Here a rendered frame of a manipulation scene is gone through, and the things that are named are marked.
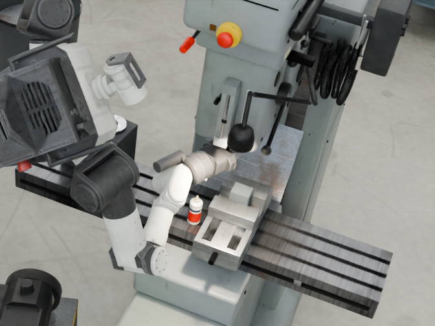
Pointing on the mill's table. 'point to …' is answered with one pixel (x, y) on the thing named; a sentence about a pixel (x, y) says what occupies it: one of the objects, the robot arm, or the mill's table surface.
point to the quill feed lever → (285, 90)
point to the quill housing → (210, 91)
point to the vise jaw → (234, 213)
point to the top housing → (247, 19)
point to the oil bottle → (195, 211)
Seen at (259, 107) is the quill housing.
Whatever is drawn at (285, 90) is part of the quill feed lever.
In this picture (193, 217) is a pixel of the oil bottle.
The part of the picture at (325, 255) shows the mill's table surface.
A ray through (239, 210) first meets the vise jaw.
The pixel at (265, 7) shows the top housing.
